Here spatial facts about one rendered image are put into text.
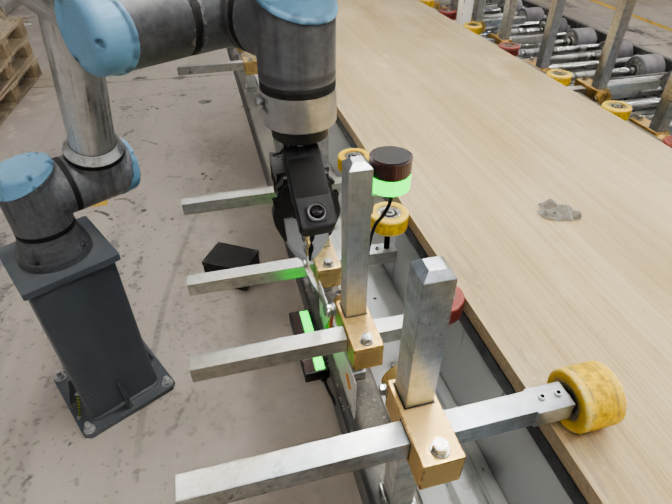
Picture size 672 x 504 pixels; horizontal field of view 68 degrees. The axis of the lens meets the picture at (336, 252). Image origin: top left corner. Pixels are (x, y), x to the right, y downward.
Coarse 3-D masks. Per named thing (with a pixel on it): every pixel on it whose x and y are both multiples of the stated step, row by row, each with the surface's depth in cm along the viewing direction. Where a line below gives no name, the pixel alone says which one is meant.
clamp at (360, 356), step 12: (336, 300) 88; (336, 312) 87; (348, 324) 82; (360, 324) 82; (372, 324) 82; (348, 336) 80; (360, 336) 80; (372, 336) 80; (348, 348) 81; (360, 348) 78; (372, 348) 78; (360, 360) 79; (372, 360) 80
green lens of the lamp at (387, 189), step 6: (378, 180) 68; (408, 180) 69; (378, 186) 68; (384, 186) 68; (390, 186) 68; (396, 186) 68; (402, 186) 68; (408, 186) 69; (378, 192) 69; (384, 192) 68; (390, 192) 68; (396, 192) 68; (402, 192) 69
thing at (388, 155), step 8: (376, 152) 69; (384, 152) 69; (392, 152) 69; (400, 152) 69; (408, 152) 69; (376, 160) 67; (384, 160) 67; (392, 160) 67; (400, 160) 67; (408, 160) 67; (384, 216) 74; (376, 224) 75
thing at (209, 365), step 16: (384, 320) 84; (400, 320) 84; (304, 336) 81; (320, 336) 81; (336, 336) 81; (384, 336) 83; (400, 336) 84; (208, 352) 78; (224, 352) 78; (240, 352) 78; (256, 352) 78; (272, 352) 78; (288, 352) 79; (304, 352) 80; (320, 352) 81; (336, 352) 82; (192, 368) 76; (208, 368) 76; (224, 368) 77; (240, 368) 78; (256, 368) 79
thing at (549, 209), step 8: (552, 200) 102; (544, 208) 102; (552, 208) 101; (560, 208) 100; (568, 208) 102; (544, 216) 100; (552, 216) 100; (560, 216) 100; (568, 216) 99; (576, 216) 100
